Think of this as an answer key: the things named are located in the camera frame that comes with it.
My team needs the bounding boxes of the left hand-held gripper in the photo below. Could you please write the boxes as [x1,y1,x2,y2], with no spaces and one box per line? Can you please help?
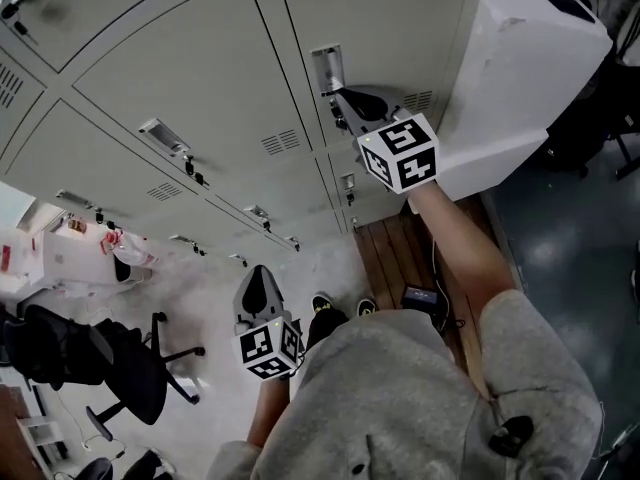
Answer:
[229,263,303,381]

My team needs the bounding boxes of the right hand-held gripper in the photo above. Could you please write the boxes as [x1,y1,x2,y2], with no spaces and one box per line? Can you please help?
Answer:
[329,84,441,196]

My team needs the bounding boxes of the grey metal locker door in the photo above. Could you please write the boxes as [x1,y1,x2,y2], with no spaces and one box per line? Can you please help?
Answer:
[327,147,401,214]
[274,0,474,148]
[204,153,347,244]

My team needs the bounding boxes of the grey metal locker cabinet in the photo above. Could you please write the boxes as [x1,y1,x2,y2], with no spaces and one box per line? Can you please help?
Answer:
[0,0,486,269]

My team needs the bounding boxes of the person's left forearm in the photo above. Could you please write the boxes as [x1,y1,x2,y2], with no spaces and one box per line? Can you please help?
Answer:
[246,375,293,448]

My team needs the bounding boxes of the person's right forearm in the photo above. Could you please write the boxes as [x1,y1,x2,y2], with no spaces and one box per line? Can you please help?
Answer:
[404,180,520,314]

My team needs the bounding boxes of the black trousers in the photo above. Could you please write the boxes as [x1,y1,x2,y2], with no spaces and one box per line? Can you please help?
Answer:
[304,307,351,352]

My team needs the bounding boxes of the clear plastic bag red print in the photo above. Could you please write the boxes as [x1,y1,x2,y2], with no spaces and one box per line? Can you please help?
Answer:
[99,228,162,269]

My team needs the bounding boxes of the wooden plank platform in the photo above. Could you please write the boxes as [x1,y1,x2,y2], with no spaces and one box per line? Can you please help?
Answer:
[352,195,524,404]

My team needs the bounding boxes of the black office chair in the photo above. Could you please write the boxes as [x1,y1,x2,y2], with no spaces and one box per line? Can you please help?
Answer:
[2,303,206,442]
[74,447,177,480]

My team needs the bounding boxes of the grey sweatshirt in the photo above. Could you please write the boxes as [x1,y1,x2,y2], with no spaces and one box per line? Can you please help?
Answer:
[207,287,604,480]

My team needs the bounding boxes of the white cardboard carton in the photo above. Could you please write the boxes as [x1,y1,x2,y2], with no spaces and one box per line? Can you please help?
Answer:
[42,230,154,289]

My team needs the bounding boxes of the black flat device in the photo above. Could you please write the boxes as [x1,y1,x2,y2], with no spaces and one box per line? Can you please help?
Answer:
[537,0,600,24]

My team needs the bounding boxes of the white-top black-legged table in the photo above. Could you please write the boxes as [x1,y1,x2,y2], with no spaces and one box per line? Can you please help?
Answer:
[613,130,640,182]

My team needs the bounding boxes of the black clip-on device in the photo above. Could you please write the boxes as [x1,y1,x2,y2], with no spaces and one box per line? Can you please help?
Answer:
[487,414,535,459]

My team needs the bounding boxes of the black recorder box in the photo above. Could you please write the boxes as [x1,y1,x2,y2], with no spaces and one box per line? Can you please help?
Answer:
[401,285,450,330]

